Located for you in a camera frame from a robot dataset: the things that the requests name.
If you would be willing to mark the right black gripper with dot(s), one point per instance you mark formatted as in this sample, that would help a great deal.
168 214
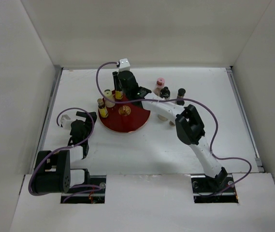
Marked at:
115 79

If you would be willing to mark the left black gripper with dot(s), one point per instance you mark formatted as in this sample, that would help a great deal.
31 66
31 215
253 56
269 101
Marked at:
90 122

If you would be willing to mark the yellow label brown bottle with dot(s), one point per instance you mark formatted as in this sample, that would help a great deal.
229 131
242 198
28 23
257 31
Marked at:
102 108

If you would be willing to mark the gold cap yellow bottle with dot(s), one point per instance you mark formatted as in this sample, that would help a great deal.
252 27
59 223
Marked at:
118 95

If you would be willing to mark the cream cap spice jar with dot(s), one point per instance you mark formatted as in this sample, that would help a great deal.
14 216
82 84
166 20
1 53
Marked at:
109 98

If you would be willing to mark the black grinder salt jar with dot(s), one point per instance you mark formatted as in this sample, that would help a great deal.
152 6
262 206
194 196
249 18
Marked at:
165 93

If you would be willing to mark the black grinder pepper jar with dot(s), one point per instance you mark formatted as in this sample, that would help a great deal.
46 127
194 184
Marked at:
162 118

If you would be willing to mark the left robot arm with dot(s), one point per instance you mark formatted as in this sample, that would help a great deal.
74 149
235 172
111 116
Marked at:
53 172

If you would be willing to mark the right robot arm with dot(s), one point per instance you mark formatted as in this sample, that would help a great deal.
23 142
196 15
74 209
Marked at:
189 125

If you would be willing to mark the red round lacquer tray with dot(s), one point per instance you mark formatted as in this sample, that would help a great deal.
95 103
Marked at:
123 118

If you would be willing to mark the pink cap spice jar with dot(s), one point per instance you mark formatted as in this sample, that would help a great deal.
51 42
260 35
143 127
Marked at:
160 84

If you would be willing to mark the black cap spice bottle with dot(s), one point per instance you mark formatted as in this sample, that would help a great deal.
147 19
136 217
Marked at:
180 94

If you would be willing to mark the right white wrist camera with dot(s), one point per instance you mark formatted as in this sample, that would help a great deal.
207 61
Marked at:
123 65

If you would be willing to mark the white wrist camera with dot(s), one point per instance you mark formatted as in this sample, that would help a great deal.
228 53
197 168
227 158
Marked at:
66 122
123 65

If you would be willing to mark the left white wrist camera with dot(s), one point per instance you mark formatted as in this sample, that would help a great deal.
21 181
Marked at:
66 122

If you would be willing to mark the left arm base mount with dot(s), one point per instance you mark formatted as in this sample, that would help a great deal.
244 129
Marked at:
93 193

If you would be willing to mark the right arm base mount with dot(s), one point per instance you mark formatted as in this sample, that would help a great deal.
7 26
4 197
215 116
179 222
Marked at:
203 192

